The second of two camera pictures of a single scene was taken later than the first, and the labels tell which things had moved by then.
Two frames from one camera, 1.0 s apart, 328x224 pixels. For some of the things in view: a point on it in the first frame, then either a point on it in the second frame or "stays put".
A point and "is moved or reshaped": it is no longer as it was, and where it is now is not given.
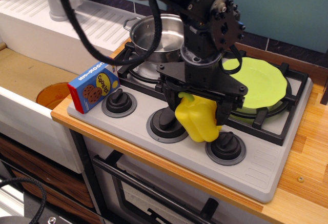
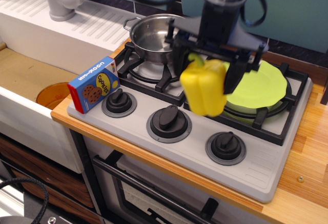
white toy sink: (39, 56) stays put
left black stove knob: (119, 105) stays put
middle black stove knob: (163, 126) stays put
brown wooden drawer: (66, 188) stays put
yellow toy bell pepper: (198, 115) is moved or reshaped
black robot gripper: (202, 73) to (217, 32)
